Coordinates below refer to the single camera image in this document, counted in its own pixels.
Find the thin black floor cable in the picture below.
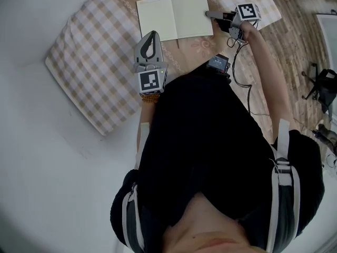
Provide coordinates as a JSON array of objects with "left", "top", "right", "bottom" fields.
[{"left": 292, "top": 116, "right": 318, "bottom": 135}]

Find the grey bundle on floor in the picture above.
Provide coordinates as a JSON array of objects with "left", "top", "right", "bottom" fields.
[{"left": 312, "top": 122, "right": 337, "bottom": 157}]

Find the black office chair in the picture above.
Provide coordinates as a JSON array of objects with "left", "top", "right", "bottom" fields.
[{"left": 301, "top": 62, "right": 337, "bottom": 113}]

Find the person's black shirt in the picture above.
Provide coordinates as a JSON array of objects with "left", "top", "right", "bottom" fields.
[{"left": 110, "top": 64, "right": 326, "bottom": 253}]

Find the person's chin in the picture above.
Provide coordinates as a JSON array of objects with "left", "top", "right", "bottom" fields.
[{"left": 161, "top": 190, "right": 265, "bottom": 253}]

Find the person's left forearm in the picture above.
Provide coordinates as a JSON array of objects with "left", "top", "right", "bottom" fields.
[{"left": 136, "top": 101, "right": 159, "bottom": 168}]

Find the white cabinet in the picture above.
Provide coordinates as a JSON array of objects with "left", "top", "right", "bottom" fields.
[{"left": 314, "top": 10, "right": 337, "bottom": 75}]

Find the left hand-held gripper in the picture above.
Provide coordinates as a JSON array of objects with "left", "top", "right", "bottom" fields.
[{"left": 133, "top": 31, "right": 169, "bottom": 95}]

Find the black display device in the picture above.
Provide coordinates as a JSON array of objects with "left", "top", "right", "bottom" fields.
[{"left": 206, "top": 54, "right": 230, "bottom": 75}]

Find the cream notebook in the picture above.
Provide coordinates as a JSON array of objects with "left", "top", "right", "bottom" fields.
[{"left": 136, "top": 0, "right": 214, "bottom": 50}]

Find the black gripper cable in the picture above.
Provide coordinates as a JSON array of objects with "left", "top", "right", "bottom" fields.
[{"left": 226, "top": 34, "right": 271, "bottom": 117}]

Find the wooden bead bracelet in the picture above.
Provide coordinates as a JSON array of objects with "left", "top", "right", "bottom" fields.
[{"left": 139, "top": 92, "right": 161, "bottom": 105}]

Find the person's right forearm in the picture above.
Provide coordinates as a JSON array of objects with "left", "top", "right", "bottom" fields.
[{"left": 241, "top": 21, "right": 291, "bottom": 145}]

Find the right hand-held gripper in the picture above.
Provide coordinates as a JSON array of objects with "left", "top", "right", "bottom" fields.
[{"left": 204, "top": 3, "right": 262, "bottom": 41}]

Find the white grey harness strap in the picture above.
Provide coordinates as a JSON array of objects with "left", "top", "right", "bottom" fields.
[
  {"left": 266, "top": 118, "right": 301, "bottom": 253},
  {"left": 122, "top": 121, "right": 151, "bottom": 253}
]

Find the checkered floral beige mattress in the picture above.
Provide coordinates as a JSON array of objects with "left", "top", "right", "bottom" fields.
[{"left": 44, "top": 0, "right": 282, "bottom": 137}]

